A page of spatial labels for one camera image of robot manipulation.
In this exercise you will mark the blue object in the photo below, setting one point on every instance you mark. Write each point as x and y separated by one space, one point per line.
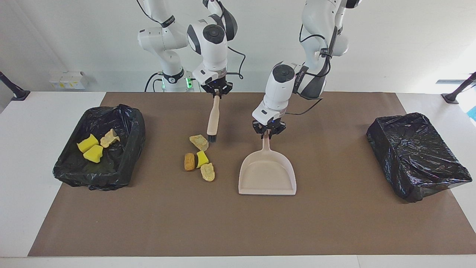
473 113

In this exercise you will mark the bin with black bag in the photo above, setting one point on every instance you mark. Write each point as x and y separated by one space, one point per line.
416 156
111 167

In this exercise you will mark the brown sponge chunk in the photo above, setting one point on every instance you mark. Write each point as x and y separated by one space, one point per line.
189 162

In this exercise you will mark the brown table mat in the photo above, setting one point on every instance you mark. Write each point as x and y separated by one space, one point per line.
334 223

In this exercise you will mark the black camera stand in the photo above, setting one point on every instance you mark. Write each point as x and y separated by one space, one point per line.
452 98
20 95

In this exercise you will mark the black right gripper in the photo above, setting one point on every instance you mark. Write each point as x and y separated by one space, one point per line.
217 85

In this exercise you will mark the orange and cream sponge scrap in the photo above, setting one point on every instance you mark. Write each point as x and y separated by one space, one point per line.
110 138

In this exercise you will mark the beige hand brush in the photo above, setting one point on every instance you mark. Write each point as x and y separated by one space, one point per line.
214 119

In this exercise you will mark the small bright yellow sponge piece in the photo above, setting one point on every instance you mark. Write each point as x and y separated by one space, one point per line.
202 159

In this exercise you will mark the pale yellow-green sponge chunk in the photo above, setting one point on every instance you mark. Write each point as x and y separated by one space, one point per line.
199 143

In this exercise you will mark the notched yellow sponge piece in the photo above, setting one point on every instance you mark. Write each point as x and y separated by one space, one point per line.
93 153

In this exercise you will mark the pale yellow sponge lump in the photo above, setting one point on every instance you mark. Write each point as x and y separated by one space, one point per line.
207 173

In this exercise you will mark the beige plastic dustpan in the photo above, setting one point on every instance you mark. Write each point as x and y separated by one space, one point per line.
267 175

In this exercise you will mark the grey wall strip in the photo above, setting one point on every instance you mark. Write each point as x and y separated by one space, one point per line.
450 81

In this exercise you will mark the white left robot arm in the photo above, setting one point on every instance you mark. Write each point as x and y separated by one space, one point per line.
279 93

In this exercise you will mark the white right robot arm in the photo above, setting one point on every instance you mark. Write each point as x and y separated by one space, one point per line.
214 48

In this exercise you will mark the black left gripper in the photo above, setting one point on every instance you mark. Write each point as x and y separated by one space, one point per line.
269 125

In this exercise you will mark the white wall socket box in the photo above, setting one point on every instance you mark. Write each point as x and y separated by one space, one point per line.
67 81

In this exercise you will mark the green and yellow sponge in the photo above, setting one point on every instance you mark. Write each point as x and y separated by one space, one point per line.
88 143

